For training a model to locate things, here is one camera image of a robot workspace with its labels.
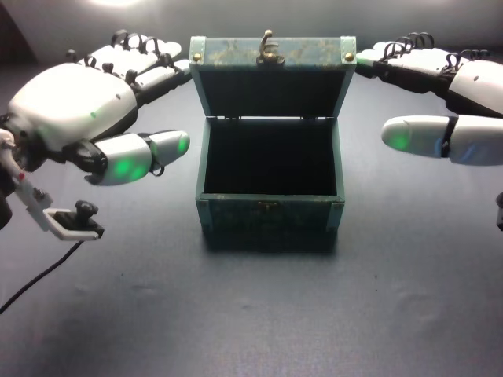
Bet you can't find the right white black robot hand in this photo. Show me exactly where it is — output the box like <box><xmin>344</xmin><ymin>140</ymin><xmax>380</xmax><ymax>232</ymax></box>
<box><xmin>354</xmin><ymin>31</ymin><xmax>503</xmax><ymax>167</ymax></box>

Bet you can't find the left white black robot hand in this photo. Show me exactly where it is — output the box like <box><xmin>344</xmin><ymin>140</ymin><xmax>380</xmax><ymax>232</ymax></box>
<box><xmin>6</xmin><ymin>30</ymin><xmax>193</xmax><ymax>188</ymax></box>

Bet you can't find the teal treasure chest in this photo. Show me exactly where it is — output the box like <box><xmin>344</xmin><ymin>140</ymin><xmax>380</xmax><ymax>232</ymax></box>
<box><xmin>189</xmin><ymin>29</ymin><xmax>358</xmax><ymax>252</ymax></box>

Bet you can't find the grey table cloth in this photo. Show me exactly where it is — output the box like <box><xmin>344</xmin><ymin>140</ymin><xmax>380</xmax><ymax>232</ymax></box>
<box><xmin>0</xmin><ymin>0</ymin><xmax>503</xmax><ymax>377</ymax></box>

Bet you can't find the black camera cable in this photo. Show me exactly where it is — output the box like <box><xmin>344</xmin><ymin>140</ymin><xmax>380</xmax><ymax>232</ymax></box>
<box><xmin>0</xmin><ymin>240</ymin><xmax>84</xmax><ymax>315</ymax></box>

